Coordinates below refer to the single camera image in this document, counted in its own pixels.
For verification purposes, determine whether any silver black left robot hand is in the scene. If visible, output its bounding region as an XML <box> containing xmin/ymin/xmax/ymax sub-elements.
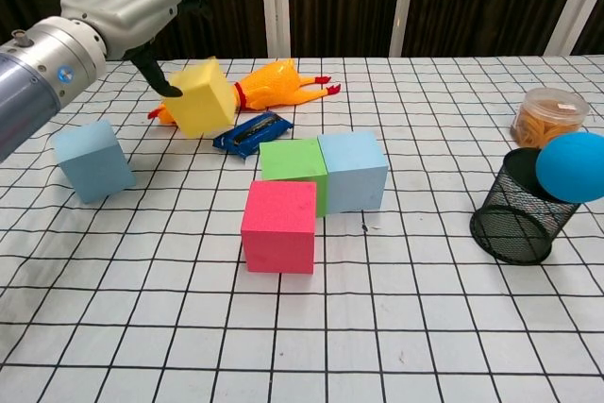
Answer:
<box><xmin>59</xmin><ymin>0</ymin><xmax>213</xmax><ymax>98</ymax></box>

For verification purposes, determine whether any yellow foam cube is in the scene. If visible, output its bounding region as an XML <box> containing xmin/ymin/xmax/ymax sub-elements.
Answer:
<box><xmin>162</xmin><ymin>59</ymin><xmax>236</xmax><ymax>140</ymax></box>

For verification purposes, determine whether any light blue foam cube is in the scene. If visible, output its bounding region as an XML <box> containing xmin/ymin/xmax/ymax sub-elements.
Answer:
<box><xmin>51</xmin><ymin>119</ymin><xmax>137</xmax><ymax>205</ymax></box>
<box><xmin>316</xmin><ymin>131</ymin><xmax>390</xmax><ymax>215</ymax></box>

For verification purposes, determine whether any green foam cube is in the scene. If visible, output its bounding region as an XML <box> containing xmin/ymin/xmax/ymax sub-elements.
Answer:
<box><xmin>259</xmin><ymin>138</ymin><xmax>330</xmax><ymax>219</ymax></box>

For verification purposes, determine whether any pink red foam cube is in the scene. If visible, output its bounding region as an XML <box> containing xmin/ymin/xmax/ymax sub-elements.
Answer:
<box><xmin>240</xmin><ymin>179</ymin><xmax>318</xmax><ymax>276</ymax></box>

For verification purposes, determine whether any orange rubber chicken toy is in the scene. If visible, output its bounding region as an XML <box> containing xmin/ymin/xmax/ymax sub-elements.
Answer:
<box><xmin>147</xmin><ymin>58</ymin><xmax>342</xmax><ymax>126</ymax></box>

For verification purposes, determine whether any blue snack packet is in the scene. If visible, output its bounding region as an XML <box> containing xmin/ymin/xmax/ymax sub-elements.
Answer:
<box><xmin>211</xmin><ymin>110</ymin><xmax>294</xmax><ymax>162</ymax></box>

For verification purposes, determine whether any white black checkered tablecloth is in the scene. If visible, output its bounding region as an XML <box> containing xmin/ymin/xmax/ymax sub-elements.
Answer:
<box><xmin>0</xmin><ymin>56</ymin><xmax>604</xmax><ymax>403</ymax></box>

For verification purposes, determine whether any clear jar of rubber bands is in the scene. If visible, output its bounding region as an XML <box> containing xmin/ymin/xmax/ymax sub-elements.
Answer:
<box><xmin>510</xmin><ymin>87</ymin><xmax>591</xmax><ymax>149</ymax></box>

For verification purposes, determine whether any black mesh pen holder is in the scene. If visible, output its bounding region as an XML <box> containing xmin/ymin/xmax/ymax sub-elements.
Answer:
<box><xmin>469</xmin><ymin>147</ymin><xmax>580</xmax><ymax>266</ymax></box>

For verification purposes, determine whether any blue ball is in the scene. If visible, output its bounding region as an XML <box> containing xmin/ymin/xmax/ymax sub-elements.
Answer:
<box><xmin>534</xmin><ymin>131</ymin><xmax>604</xmax><ymax>205</ymax></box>

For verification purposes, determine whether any white frame post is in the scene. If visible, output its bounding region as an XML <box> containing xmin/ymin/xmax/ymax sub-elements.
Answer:
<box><xmin>546</xmin><ymin>0</ymin><xmax>604</xmax><ymax>56</ymax></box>
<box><xmin>259</xmin><ymin>0</ymin><xmax>293</xmax><ymax>59</ymax></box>
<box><xmin>389</xmin><ymin>0</ymin><xmax>420</xmax><ymax>59</ymax></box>

